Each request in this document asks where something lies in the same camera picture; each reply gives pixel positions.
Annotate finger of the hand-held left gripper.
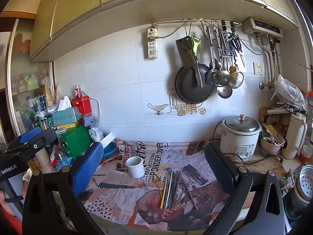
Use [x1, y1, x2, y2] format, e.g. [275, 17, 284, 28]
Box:
[5, 127, 58, 157]

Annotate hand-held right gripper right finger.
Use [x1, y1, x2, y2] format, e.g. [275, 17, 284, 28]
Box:
[203, 142, 286, 235]

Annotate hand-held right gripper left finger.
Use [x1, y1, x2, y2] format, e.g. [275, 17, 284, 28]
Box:
[22, 141, 106, 235]

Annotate brown wooden chopstick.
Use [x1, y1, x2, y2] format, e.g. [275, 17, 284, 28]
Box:
[180, 175, 199, 210]

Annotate white ceramic cup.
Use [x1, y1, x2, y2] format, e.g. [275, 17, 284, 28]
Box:
[126, 156, 145, 179]

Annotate pile of chopsticks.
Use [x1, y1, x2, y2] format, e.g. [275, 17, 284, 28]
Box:
[160, 170, 200, 211]

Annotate gold spoon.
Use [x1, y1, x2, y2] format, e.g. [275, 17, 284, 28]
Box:
[153, 175, 165, 202]

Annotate person's left forearm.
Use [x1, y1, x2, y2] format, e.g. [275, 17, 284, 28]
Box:
[0, 201, 23, 235]

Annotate person's left hand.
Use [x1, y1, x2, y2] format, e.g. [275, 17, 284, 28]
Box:
[22, 170, 32, 197]

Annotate blue bowl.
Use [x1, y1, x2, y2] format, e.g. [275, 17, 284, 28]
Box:
[101, 141, 119, 159]

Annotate green metal box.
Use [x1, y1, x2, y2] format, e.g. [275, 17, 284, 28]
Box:
[57, 124, 94, 162]

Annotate white paper sheet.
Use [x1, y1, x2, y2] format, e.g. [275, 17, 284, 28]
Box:
[100, 132, 116, 150]

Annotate white packet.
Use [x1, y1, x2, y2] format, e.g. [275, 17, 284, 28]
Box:
[88, 127, 104, 142]

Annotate flat yellow box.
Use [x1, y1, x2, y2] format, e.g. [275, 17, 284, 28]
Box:
[57, 123, 79, 130]

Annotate teal tissue box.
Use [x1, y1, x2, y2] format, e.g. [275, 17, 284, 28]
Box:
[51, 96, 81, 128]

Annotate white rice cooker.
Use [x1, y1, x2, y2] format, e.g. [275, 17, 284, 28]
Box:
[216, 114, 263, 162]

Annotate newspaper print tablecloth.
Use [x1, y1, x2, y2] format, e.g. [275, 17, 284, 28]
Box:
[81, 138, 247, 232]

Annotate wooden cutting board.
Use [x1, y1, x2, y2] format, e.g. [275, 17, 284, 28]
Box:
[232, 155, 285, 177]

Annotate clear plastic packet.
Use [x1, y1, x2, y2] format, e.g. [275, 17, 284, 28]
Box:
[83, 114, 98, 130]

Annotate pink bowl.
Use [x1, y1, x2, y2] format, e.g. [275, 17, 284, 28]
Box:
[260, 137, 285, 155]

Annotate red tin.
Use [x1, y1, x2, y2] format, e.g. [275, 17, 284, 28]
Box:
[71, 94, 93, 115]

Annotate glass display cabinet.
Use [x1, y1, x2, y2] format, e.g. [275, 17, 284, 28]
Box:
[0, 11, 55, 137]

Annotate patterned rag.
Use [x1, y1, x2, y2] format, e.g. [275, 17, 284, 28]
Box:
[279, 169, 297, 197]

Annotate small steel ladle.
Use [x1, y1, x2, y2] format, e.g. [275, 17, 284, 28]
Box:
[216, 84, 233, 99]

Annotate white thermos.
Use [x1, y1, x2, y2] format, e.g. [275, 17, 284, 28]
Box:
[281, 111, 308, 159]

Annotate metal steamer pot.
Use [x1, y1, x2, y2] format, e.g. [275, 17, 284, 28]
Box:
[292, 164, 313, 208]

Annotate black frying pan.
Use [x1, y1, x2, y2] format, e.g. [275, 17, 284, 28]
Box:
[174, 63, 217, 104]

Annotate mesh strainer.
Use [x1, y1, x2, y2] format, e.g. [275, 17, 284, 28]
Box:
[228, 65, 244, 89]

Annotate steel slotted spoon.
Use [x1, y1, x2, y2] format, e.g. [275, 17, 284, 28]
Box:
[212, 27, 231, 87]

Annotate clear plastic bag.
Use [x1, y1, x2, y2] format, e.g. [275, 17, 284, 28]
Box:
[270, 75, 307, 110]

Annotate metal masher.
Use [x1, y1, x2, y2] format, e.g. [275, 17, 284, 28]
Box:
[219, 27, 233, 58]

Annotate green peeler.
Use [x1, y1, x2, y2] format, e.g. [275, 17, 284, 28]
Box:
[191, 35, 202, 55]

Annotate white power strip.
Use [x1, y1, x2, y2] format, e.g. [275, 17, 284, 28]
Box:
[147, 28, 159, 60]

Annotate white water heater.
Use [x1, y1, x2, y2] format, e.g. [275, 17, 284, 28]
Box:
[242, 17, 284, 38]

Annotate white wall cable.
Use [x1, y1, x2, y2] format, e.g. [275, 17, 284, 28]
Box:
[82, 90, 102, 128]

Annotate water heater hoses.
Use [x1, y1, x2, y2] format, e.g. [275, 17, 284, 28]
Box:
[259, 35, 282, 89]

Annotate thin wire line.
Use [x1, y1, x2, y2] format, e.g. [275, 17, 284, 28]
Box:
[241, 39, 313, 71]

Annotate black handled shears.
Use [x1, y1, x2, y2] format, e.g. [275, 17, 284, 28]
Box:
[226, 21, 246, 68]

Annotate metal hanging rail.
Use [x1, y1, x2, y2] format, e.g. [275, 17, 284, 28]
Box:
[153, 18, 242, 28]

